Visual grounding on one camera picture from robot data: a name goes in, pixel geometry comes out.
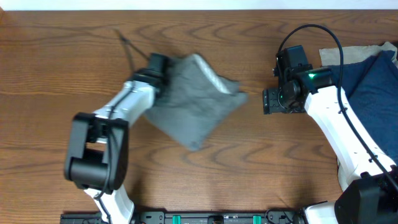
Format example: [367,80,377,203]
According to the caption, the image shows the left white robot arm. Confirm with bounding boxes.
[64,68,167,223]

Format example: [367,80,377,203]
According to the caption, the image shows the blue denim garment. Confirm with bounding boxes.
[342,51,397,162]

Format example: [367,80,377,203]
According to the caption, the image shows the beige folded garment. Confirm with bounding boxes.
[319,42,397,67]

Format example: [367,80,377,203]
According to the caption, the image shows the grey shorts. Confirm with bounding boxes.
[145,54,248,151]

